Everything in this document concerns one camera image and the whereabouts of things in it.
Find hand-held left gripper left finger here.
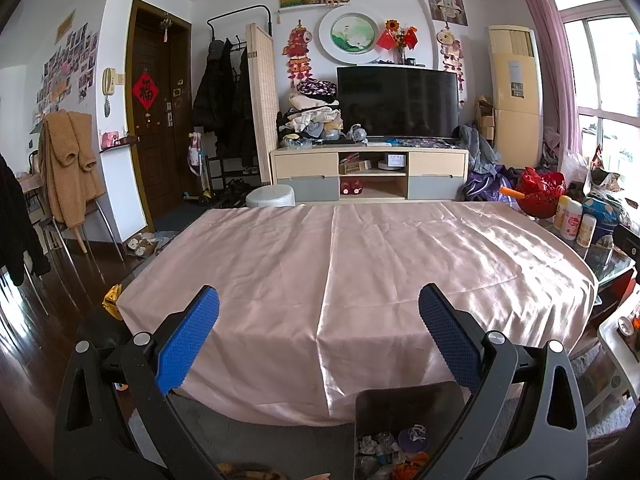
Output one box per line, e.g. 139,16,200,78
52,285,221,480

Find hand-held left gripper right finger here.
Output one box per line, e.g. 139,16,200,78
419,282,588,480

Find grey waste bin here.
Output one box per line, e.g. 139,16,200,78
354,380,473,480

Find purple plastic bowl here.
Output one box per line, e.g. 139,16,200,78
398,425,429,453

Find silver foil wrapper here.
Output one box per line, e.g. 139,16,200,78
376,432,401,457

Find large orange snack wrapper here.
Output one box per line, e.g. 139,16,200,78
392,452,431,480

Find gold foil bag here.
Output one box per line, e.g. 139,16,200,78
102,284,123,318

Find pair of slippers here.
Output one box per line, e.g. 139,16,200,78
125,232,161,258

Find pink satin tablecloth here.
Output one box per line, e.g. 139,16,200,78
116,200,598,428

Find purple cloth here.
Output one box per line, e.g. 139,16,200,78
462,167,521,203

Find white round stool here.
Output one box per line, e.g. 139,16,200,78
246,184,297,208

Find white bottle yellow lid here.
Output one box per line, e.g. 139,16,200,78
554,195,573,228

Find red plastic basket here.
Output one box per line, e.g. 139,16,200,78
517,167,568,218

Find white bottle red label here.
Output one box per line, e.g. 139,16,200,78
561,200,583,240

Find white side tray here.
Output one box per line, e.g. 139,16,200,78
597,300,640,406

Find white bottle pale label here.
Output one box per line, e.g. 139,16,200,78
576,214,597,247

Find dark brown door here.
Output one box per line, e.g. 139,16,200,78
127,0,193,233

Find grey cloth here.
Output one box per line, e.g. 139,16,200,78
457,125,501,176

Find black chair back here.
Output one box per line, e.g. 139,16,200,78
612,222,640,286

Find black jacket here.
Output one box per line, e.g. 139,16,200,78
0,152,51,286

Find beige grey television cabinet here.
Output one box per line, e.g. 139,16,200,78
270,146,470,203

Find brown fleece coat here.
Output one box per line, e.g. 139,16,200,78
39,110,106,228

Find stack of cardboard boxes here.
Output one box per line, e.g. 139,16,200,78
474,95,497,146

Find black television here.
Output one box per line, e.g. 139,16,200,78
336,65,460,140

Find black coats on rack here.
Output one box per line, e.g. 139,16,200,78
192,37,258,171

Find red diamond door decoration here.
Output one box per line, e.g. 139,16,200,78
132,72,160,111

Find pile of clothes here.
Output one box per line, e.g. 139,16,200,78
277,79,346,148

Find hanging doll ornament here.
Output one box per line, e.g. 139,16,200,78
436,22,466,106

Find sunflower and red flags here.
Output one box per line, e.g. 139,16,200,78
376,19,418,63

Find window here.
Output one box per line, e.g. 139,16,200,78
550,0,640,201

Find red fish hanging ornament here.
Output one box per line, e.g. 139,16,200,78
282,20,314,81

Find pink curtain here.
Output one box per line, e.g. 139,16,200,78
517,0,583,161

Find black metal coat rack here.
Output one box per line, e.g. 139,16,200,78
207,5,273,51

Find metal frame chair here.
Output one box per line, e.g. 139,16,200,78
20,170,126,261

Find beige wall intercom phone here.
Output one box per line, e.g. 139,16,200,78
102,67,125,96

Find wall photo collage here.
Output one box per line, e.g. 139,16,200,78
36,22,99,113

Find round framed wall picture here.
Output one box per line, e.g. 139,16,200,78
318,10,393,66

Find wall poster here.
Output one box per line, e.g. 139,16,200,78
423,0,468,27

